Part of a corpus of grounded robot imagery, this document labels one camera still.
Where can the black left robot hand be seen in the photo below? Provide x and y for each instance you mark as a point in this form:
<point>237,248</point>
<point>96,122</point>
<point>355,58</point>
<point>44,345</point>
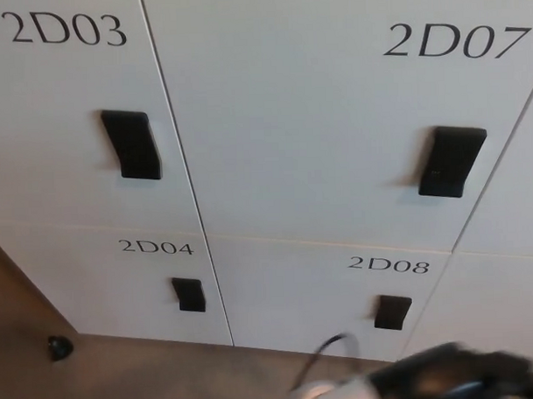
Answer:
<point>447,372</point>

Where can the white locker door 2D07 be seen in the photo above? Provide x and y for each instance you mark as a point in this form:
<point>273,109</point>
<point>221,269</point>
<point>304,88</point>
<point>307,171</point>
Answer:
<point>290,120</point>

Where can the white locker door 2D08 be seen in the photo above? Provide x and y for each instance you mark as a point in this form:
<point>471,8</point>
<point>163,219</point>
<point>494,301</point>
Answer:
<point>274,295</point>

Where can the white locker door 2D04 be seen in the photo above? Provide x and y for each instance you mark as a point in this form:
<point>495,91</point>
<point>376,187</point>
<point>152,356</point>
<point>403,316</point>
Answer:
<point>121,292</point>

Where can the black floor door stop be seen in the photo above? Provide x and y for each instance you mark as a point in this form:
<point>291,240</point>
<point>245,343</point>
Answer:
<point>59,347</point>

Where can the white locker door 2D03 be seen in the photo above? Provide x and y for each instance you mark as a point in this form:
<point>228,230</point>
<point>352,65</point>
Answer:
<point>49,128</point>

